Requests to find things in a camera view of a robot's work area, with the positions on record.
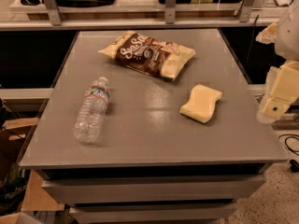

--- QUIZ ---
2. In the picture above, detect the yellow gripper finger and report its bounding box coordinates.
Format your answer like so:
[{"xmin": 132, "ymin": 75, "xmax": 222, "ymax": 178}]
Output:
[{"xmin": 257, "ymin": 60, "xmax": 299, "ymax": 124}]

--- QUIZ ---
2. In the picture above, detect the yellow sponge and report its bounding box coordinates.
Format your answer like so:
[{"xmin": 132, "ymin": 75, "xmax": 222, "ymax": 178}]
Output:
[{"xmin": 180, "ymin": 85, "xmax": 222, "ymax": 123}]

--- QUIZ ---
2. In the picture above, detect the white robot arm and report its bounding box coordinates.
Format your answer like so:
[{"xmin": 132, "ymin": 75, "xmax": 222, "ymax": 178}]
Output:
[{"xmin": 256, "ymin": 0, "xmax": 299, "ymax": 123}]

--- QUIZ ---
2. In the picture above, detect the clear plastic water bottle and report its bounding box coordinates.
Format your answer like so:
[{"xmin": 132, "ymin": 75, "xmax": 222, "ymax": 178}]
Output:
[{"xmin": 73, "ymin": 77, "xmax": 110, "ymax": 144}]

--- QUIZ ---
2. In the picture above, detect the lower grey drawer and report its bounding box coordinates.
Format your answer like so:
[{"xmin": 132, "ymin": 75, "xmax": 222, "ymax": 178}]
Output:
[{"xmin": 70, "ymin": 203, "xmax": 236, "ymax": 224}]

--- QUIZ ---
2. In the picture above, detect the grey drawer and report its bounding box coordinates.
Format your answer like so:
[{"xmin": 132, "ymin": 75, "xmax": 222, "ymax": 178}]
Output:
[
  {"xmin": 42, "ymin": 175, "xmax": 265, "ymax": 204},
  {"xmin": 70, "ymin": 203, "xmax": 236, "ymax": 224}
]

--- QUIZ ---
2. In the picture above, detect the brown sea salt chip bag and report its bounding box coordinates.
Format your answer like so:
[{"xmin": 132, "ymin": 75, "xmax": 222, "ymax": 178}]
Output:
[{"xmin": 99, "ymin": 31, "xmax": 195, "ymax": 80}]

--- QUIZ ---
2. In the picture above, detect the upper grey drawer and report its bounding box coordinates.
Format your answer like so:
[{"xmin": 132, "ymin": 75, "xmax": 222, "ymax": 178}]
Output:
[{"xmin": 42, "ymin": 175, "xmax": 265, "ymax": 204}]

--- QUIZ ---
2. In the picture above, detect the cardboard box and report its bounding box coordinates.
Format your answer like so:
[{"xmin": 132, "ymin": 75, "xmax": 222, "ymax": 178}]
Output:
[{"xmin": 0, "ymin": 118, "xmax": 64, "ymax": 224}]

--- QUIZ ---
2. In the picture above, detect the black cable on floor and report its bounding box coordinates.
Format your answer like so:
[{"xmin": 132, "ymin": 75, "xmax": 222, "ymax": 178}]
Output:
[{"xmin": 278, "ymin": 133, "xmax": 299, "ymax": 174}]

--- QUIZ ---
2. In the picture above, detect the metal shelf rail frame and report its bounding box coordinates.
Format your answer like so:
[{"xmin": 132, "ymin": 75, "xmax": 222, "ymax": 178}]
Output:
[{"xmin": 0, "ymin": 0, "xmax": 282, "ymax": 31}]

